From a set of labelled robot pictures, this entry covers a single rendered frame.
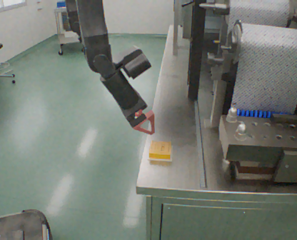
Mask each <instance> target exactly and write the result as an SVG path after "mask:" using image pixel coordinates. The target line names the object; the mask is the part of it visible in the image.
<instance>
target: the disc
mask: <svg viewBox="0 0 297 240"><path fill-rule="evenodd" d="M237 24H238V26H239V30H240V32H241V35H240V45H239V51H238V56H237V57H236V59H232V62H233V64H234V65H236V64H237V63H238V62H239V59H240V57H241V51H242V46H243V26H242V23H241V21H240V20H239V19H238V20H236V22H235V24H234V26H235V25H237ZM234 26H233V28H234Z"/></svg>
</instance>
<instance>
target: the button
mask: <svg viewBox="0 0 297 240"><path fill-rule="evenodd" d="M170 153H171V142H167V141H151V145H150V152H149V158H155V159H170Z"/></svg>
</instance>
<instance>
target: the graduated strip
mask: <svg viewBox="0 0 297 240"><path fill-rule="evenodd" d="M194 109H195V116H196V138H197V146H198V167H199V175H200V180H199V183H200V188H201V187H203V188H207V185H208V184H207V178H206V164H205V158H204V147H203V137H202V131H201V116H200V110H199V104H198V101H195V102H194Z"/></svg>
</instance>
